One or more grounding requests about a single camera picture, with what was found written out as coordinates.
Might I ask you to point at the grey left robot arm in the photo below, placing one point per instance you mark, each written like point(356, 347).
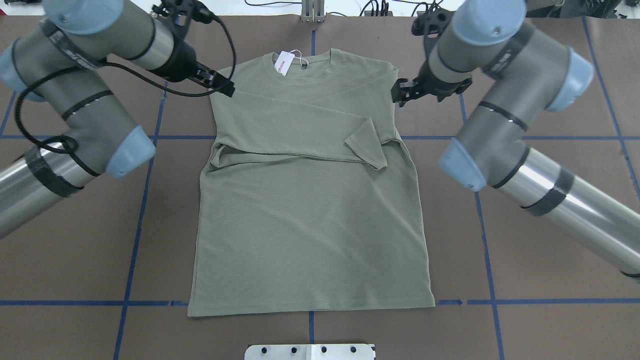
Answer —
point(77, 126)

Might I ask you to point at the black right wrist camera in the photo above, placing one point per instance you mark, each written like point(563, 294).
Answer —
point(432, 23)

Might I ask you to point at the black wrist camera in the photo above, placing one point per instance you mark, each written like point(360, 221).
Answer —
point(181, 12)
point(432, 23)

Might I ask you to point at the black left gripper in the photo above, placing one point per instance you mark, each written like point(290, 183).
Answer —
point(179, 63)

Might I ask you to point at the olive green long-sleeve shirt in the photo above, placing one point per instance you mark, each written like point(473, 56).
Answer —
point(309, 200)

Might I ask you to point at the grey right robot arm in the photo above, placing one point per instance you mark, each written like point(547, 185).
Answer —
point(532, 73)

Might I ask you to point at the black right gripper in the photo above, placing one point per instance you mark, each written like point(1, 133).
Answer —
point(436, 84)

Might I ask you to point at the grey aluminium camera post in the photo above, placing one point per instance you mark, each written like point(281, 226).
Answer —
point(313, 11)

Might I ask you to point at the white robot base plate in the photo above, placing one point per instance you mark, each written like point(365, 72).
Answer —
point(321, 351)

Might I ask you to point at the white red price tag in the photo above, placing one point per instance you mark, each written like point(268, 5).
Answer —
point(286, 59)

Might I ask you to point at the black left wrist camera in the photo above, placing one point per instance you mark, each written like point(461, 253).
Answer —
point(181, 12)

